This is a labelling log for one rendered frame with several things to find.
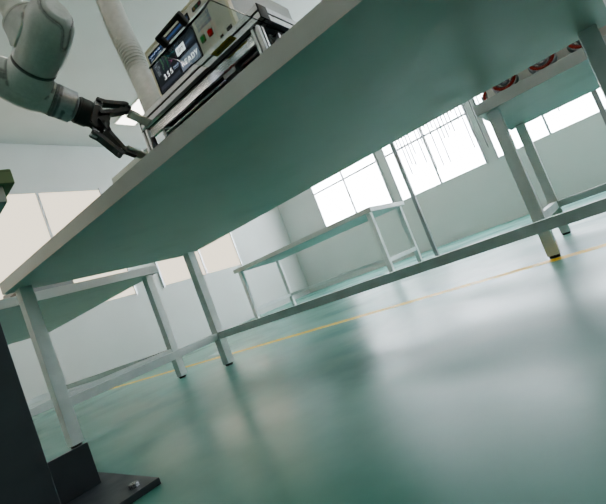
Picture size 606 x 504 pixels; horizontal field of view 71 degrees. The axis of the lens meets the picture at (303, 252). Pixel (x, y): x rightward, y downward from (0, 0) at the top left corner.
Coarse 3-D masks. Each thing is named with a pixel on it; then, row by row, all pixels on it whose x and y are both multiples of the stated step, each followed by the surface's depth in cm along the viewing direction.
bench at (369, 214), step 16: (368, 208) 423; (384, 208) 448; (400, 208) 490; (336, 224) 447; (352, 224) 488; (304, 240) 473; (320, 240) 541; (272, 256) 504; (384, 256) 425; (400, 256) 448; (416, 256) 488; (240, 272) 543; (352, 272) 540; (288, 288) 603; (304, 288) 588
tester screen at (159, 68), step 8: (176, 32) 150; (168, 40) 153; (160, 48) 156; (152, 56) 159; (160, 64) 157; (168, 64) 155; (176, 64) 152; (192, 64) 148; (160, 72) 158; (184, 72) 151; (160, 80) 158; (176, 80) 154; (168, 88) 157
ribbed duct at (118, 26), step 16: (96, 0) 290; (112, 0) 287; (112, 16) 284; (112, 32) 285; (128, 32) 284; (128, 48) 280; (128, 64) 278; (144, 64) 277; (144, 80) 270; (144, 96) 263; (160, 96) 263; (144, 112) 262
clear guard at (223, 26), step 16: (208, 0) 109; (208, 16) 115; (224, 16) 118; (240, 16) 120; (192, 32) 119; (208, 32) 122; (224, 32) 124; (240, 32) 127; (176, 48) 123; (192, 48) 126; (208, 48) 129; (224, 48) 132; (208, 64) 137
